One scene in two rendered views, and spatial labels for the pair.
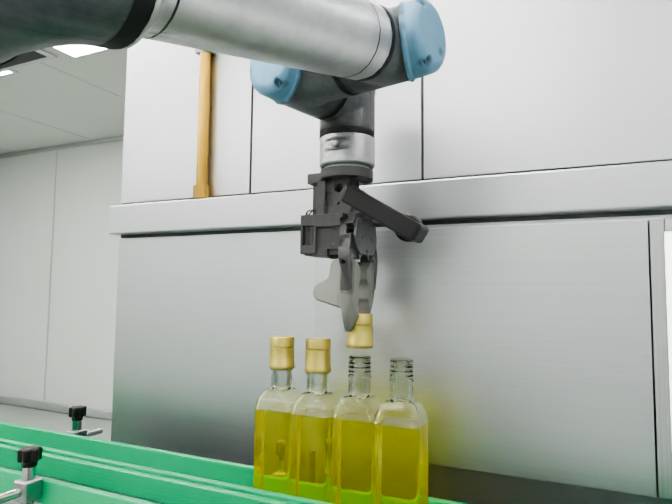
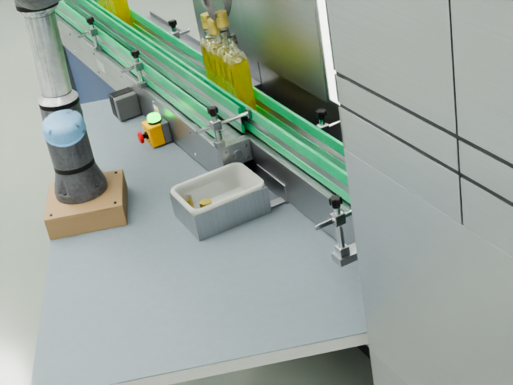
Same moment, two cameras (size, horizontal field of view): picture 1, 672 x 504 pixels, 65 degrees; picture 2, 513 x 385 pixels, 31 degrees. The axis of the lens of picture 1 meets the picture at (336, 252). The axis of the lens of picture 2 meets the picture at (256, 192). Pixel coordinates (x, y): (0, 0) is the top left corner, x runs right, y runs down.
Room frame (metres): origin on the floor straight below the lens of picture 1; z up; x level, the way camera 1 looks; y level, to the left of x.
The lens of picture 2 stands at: (-1.20, -1.78, 2.07)
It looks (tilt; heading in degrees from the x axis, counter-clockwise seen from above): 30 degrees down; 43
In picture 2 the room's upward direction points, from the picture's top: 11 degrees counter-clockwise
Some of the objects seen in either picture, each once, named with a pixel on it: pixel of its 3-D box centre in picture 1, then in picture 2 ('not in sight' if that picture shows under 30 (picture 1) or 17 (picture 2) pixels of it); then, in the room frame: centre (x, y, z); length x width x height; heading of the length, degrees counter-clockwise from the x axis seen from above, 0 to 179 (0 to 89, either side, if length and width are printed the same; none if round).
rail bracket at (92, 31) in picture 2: not in sight; (88, 37); (0.91, 0.84, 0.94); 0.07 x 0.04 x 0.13; 155
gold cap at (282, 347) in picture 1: (282, 352); (207, 21); (0.74, 0.07, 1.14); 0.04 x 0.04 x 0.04
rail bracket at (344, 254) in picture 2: not in sight; (350, 235); (0.23, -0.72, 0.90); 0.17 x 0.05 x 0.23; 155
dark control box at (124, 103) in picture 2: not in sight; (124, 104); (0.74, 0.53, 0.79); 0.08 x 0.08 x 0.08; 65
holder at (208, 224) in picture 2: not in sight; (228, 198); (0.39, -0.22, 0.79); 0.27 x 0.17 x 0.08; 155
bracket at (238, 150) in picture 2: not in sight; (235, 153); (0.52, -0.15, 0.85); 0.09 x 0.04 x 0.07; 155
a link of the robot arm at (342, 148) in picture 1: (346, 156); not in sight; (0.70, -0.01, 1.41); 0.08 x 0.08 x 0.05
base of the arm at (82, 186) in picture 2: not in sight; (77, 175); (0.22, 0.19, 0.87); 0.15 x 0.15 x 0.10
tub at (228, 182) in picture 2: not in sight; (219, 198); (0.36, -0.21, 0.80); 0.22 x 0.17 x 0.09; 155
